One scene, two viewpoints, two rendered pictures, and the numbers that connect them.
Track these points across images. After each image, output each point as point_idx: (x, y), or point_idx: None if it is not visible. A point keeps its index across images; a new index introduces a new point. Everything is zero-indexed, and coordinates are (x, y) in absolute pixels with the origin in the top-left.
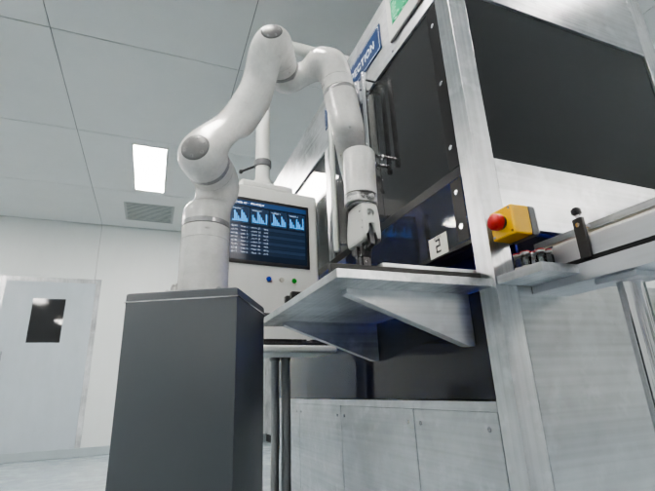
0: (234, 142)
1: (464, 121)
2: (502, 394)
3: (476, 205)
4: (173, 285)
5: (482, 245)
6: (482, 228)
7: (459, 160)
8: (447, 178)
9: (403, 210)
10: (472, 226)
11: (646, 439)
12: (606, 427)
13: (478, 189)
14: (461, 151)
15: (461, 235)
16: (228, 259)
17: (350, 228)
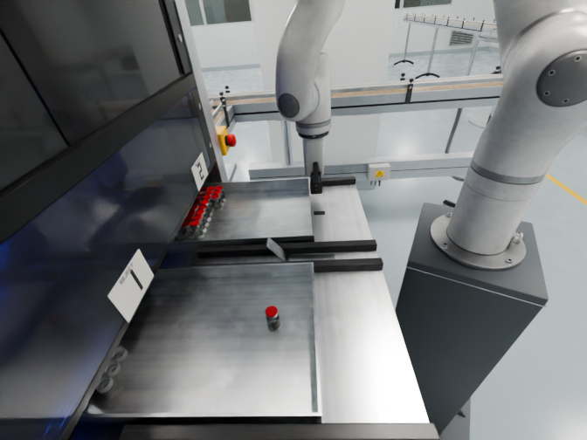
0: (497, 29)
1: (185, 14)
2: None
3: (211, 124)
4: (519, 233)
5: (221, 161)
6: (218, 146)
7: (192, 65)
8: (188, 84)
9: (138, 120)
10: (214, 144)
11: None
12: None
13: (210, 108)
14: (191, 55)
15: (210, 154)
16: (458, 199)
17: (324, 153)
